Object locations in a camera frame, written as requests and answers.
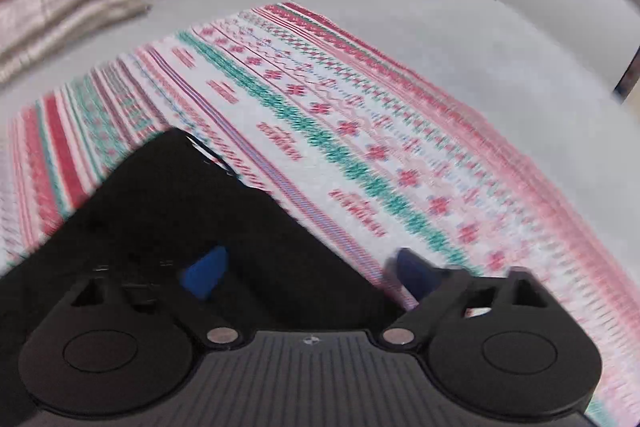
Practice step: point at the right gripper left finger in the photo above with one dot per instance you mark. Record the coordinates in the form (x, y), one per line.
(118, 342)

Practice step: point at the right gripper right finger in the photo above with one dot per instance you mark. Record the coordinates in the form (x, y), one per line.
(501, 347)

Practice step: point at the black pants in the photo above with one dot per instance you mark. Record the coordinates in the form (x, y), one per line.
(167, 202)

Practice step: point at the patterned red green white cloth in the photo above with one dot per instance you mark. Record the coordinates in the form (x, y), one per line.
(368, 158)

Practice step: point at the grey bed sheet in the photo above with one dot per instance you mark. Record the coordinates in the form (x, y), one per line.
(484, 54)

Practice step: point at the beige striped duvet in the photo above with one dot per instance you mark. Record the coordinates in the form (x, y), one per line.
(31, 30)

